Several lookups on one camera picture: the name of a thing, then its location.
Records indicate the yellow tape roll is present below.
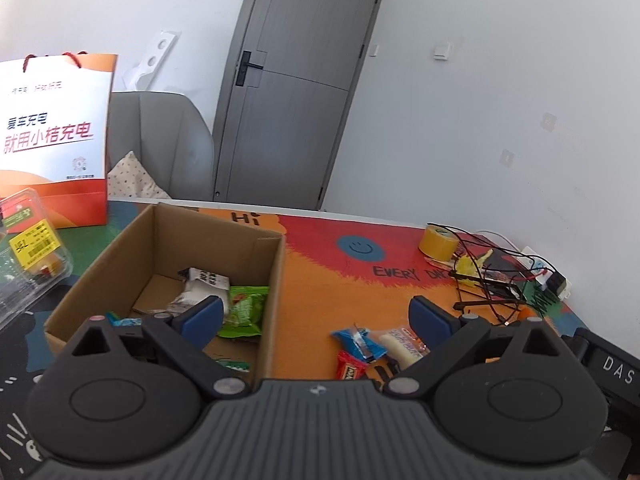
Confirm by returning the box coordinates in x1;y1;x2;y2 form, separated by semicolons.
418;224;459;262

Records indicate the blue snack packet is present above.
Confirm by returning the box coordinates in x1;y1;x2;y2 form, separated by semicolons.
331;325;387;363

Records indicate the white bread snack pack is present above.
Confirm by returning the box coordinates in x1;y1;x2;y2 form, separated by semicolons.
378;327;430;370

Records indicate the grey armchair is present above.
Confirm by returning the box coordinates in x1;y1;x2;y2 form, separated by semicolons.
106;91;215;200

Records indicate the white orange paper bag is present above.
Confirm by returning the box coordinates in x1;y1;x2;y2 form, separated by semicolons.
0;52;117;228

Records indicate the clear plastic clamshell container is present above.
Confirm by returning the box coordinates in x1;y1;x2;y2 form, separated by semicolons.
0;188;73;328

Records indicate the colourful cartoon table mat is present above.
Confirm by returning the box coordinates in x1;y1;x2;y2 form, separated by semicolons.
0;199;582;476

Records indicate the white black text snack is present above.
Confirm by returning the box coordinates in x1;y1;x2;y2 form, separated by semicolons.
167;266;230;316

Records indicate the yellow plastic clip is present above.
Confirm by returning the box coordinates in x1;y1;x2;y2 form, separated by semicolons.
454;249;494;280

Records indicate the black wire stand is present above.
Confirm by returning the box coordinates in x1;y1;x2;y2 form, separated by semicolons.
427;223;526;326

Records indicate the white wall hook plate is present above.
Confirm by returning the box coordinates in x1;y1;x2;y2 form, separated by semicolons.
131;30;179;91

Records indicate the red snack packet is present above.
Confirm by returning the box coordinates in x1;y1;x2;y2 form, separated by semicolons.
335;350;368;380

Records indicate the dotted cushion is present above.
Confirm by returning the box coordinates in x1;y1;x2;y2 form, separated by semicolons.
107;151;170;200

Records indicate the green snack packet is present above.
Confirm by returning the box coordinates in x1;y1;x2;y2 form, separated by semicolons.
217;286;270;339

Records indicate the grey door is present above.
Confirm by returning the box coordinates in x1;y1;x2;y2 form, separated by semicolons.
213;0;382;209

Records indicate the white power strip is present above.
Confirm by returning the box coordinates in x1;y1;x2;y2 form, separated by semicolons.
518;246;572;301

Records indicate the brown cardboard box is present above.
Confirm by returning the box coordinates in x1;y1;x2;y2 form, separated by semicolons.
44;205;285;384

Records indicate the orange tangerine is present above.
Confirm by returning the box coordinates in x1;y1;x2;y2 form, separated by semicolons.
518;306;538;321

